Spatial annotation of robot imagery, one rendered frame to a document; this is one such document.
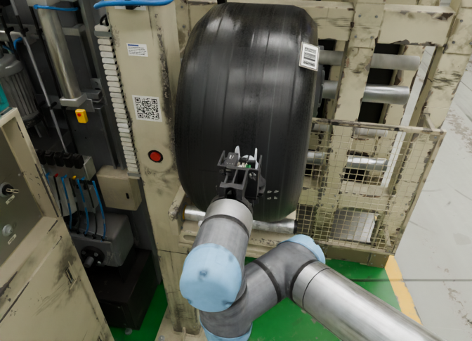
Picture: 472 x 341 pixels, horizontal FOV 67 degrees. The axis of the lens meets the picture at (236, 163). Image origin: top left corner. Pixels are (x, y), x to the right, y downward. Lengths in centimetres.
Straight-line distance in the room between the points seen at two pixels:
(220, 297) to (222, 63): 48
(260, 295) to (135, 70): 64
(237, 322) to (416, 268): 185
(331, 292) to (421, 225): 207
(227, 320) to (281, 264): 12
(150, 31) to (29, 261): 69
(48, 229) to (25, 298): 19
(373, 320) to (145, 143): 78
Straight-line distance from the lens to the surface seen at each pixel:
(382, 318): 51
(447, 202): 283
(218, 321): 54
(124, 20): 93
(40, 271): 120
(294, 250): 60
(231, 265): 46
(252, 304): 56
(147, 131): 105
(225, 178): 59
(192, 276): 45
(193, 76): 78
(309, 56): 79
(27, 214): 118
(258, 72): 75
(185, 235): 116
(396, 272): 226
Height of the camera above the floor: 169
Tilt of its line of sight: 38 degrees down
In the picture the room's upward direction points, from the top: straight up
